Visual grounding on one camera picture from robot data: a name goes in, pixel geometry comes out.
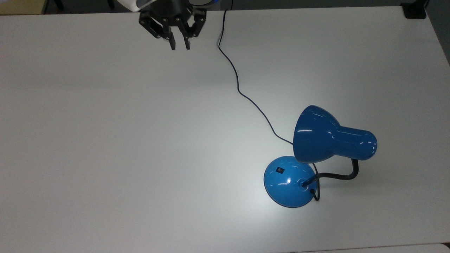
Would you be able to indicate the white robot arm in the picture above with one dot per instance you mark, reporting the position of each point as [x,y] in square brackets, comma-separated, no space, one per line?
[135,5]

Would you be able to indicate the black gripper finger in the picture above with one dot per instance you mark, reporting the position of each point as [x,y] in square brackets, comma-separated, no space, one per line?
[195,24]
[152,25]

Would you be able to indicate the black table clamp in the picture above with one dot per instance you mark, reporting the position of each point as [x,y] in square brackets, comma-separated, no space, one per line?
[415,11]

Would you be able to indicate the light wooden desk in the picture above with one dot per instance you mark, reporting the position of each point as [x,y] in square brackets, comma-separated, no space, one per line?
[21,6]

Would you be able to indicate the blue gooseneck desk lamp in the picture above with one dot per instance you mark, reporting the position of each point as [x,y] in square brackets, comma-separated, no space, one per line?
[318,137]

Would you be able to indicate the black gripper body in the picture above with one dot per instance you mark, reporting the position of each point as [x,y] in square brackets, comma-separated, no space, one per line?
[168,10]

